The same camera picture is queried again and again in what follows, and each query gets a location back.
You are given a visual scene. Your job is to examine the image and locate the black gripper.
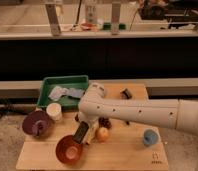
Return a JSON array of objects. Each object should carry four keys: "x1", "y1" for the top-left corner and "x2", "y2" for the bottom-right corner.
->
[{"x1": 73, "y1": 121, "x2": 89, "y2": 144}]

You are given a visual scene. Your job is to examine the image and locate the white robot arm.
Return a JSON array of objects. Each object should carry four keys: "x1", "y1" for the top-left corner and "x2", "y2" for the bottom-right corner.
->
[{"x1": 78, "y1": 83, "x2": 198, "y2": 171}]

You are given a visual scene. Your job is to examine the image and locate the white cup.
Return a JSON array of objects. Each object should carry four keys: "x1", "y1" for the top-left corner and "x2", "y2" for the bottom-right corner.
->
[{"x1": 46, "y1": 103, "x2": 62, "y2": 121}]

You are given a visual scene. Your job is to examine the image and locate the blue cup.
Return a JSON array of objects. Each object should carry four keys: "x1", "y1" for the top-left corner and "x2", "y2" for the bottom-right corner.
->
[{"x1": 142, "y1": 129, "x2": 159, "y2": 146}]

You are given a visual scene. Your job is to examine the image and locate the yellow banana toy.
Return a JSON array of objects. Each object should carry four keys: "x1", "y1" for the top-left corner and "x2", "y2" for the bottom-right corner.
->
[{"x1": 84, "y1": 127, "x2": 97, "y2": 145}]

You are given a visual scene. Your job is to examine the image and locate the orange fruit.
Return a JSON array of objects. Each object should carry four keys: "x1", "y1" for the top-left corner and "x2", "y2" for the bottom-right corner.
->
[{"x1": 96, "y1": 127, "x2": 109, "y2": 142}]

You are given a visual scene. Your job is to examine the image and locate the dark grape bunch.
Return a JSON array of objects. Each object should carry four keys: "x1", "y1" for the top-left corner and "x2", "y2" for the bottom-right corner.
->
[{"x1": 99, "y1": 118, "x2": 112, "y2": 129}]

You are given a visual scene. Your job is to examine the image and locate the red bowl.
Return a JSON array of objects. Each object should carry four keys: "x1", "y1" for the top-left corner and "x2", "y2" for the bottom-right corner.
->
[{"x1": 55, "y1": 135, "x2": 83, "y2": 165}]

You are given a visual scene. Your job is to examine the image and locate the blue grey cloth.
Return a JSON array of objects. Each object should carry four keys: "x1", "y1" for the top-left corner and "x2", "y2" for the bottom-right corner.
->
[{"x1": 49, "y1": 86, "x2": 84, "y2": 101}]

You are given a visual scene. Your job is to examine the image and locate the green plastic tray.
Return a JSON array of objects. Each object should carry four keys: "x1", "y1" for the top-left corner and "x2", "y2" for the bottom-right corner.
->
[{"x1": 37, "y1": 75, "x2": 88, "y2": 110}]

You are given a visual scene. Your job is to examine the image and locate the purple bowl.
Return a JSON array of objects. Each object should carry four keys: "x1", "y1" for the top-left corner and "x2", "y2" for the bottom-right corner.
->
[{"x1": 22, "y1": 110, "x2": 53, "y2": 136}]

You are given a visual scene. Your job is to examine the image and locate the wooden board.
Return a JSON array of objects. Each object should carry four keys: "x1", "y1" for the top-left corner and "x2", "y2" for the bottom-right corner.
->
[{"x1": 15, "y1": 83, "x2": 170, "y2": 171}]

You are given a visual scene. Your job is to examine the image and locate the clear bottle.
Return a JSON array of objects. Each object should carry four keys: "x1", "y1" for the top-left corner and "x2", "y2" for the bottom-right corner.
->
[{"x1": 85, "y1": 0, "x2": 97, "y2": 25}]

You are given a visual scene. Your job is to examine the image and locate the left metal post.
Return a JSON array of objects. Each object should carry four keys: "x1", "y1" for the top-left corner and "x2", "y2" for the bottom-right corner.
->
[{"x1": 45, "y1": 0, "x2": 61, "y2": 36}]

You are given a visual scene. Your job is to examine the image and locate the metal post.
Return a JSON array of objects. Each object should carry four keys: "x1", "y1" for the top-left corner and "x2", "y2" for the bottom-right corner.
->
[
  {"x1": 111, "y1": 1, "x2": 121, "y2": 35},
  {"x1": 45, "y1": 0, "x2": 61, "y2": 36}
]

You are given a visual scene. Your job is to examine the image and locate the right metal post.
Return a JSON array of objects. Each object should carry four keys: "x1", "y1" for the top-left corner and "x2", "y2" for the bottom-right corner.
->
[{"x1": 111, "y1": 1, "x2": 121, "y2": 35}]

